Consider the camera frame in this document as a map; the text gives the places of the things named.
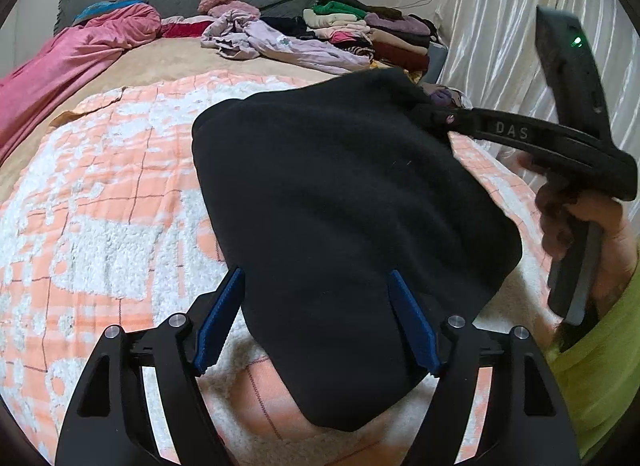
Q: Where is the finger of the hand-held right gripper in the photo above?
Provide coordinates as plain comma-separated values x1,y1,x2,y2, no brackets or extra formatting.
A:
414,102,627,183

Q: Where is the lavender garment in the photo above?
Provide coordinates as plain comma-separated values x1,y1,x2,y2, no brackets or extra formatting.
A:
201,10,371,74

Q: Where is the person's right forearm green sleeve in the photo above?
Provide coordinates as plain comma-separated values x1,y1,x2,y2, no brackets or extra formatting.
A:
545,231,640,464

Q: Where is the beige bed sheet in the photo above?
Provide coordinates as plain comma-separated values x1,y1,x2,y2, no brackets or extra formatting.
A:
0,36,351,207

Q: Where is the red cloth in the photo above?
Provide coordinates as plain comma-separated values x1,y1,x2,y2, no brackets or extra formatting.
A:
160,18,211,39

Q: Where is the pink quilt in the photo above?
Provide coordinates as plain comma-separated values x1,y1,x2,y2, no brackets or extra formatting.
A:
0,3,162,164

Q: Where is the person's right hand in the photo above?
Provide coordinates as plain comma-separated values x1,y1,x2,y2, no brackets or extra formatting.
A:
517,153,627,257

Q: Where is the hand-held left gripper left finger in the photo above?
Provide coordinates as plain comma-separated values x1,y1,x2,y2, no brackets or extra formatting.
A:
55,266,246,466

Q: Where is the white curtain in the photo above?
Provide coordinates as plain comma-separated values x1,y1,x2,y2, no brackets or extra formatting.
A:
435,0,640,207

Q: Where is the blue cloth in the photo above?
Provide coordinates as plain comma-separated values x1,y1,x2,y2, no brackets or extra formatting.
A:
72,0,150,26

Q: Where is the black printed shirt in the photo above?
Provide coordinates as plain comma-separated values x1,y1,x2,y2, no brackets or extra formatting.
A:
191,68,523,432

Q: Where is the pile of folded clothes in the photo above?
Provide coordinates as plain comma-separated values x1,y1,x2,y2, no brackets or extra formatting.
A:
260,0,438,74

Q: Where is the peach bear printed blanket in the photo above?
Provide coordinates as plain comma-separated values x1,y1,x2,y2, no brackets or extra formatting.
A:
0,70,566,466

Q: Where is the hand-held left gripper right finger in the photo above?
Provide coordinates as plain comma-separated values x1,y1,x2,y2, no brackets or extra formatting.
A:
387,270,581,466

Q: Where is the white plastic bag of clothes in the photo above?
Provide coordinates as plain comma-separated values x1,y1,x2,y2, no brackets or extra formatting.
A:
422,86,473,109

